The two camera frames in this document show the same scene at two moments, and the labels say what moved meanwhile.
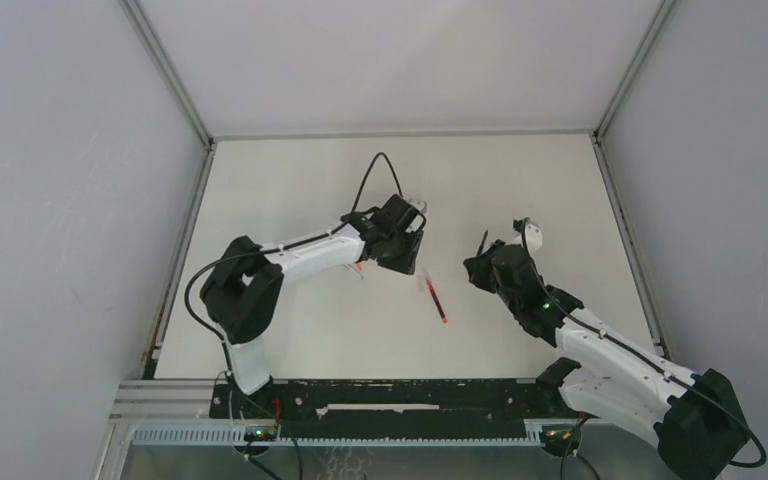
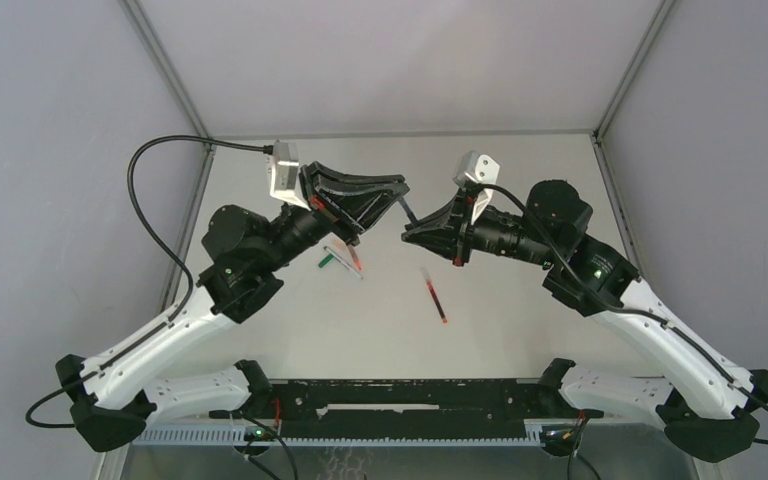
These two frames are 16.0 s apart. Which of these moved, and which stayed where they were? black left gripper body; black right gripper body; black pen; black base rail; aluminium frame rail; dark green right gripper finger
Moved: black pen; black right gripper body; dark green right gripper finger; black left gripper body
Stayed: aluminium frame rail; black base rail
